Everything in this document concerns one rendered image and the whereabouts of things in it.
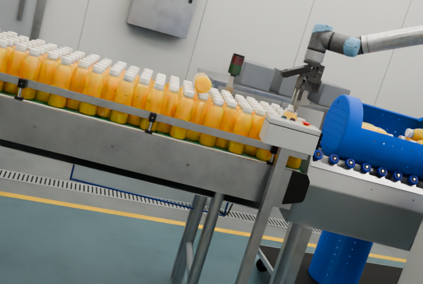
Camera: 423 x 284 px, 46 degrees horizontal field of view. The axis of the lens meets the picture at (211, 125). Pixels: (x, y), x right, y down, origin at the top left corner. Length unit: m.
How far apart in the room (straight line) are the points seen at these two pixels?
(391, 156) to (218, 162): 0.75
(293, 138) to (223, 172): 0.32
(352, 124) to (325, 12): 3.70
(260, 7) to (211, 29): 0.58
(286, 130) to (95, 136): 0.73
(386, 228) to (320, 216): 0.31
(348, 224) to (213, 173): 0.70
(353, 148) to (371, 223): 0.38
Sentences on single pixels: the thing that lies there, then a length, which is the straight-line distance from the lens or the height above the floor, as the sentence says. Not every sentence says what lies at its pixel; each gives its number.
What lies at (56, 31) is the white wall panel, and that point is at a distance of 5.23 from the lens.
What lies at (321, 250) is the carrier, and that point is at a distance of 2.97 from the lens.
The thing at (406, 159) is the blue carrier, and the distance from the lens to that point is 2.29.
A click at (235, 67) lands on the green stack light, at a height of 1.20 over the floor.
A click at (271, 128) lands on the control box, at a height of 1.06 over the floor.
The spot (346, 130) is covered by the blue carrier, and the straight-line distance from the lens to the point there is 2.15.
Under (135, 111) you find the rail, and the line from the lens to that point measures 1.95.
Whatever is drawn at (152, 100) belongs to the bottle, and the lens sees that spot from 1.95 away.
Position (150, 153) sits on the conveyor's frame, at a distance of 1.96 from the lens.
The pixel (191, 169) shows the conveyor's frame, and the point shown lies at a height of 0.80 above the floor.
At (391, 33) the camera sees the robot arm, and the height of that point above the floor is 1.52.
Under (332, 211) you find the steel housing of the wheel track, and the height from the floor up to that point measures 0.74.
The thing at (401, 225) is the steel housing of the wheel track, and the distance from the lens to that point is 2.42.
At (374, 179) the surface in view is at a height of 0.93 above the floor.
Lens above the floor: 1.37
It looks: 11 degrees down
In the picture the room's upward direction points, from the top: 16 degrees clockwise
